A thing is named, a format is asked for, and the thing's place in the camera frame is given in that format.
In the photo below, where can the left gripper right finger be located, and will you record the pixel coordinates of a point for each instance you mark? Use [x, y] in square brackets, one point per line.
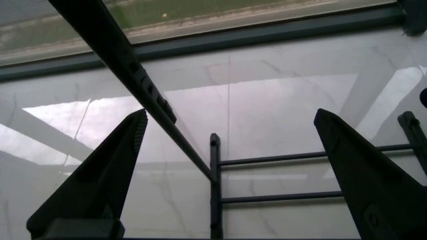
[377, 190]

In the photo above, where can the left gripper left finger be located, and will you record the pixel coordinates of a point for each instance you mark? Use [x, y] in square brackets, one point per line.
[96, 180]

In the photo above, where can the black clothes rack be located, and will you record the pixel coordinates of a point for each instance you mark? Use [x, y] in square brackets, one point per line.
[110, 43]

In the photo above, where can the window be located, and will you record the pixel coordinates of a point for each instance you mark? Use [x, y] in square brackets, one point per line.
[267, 31]

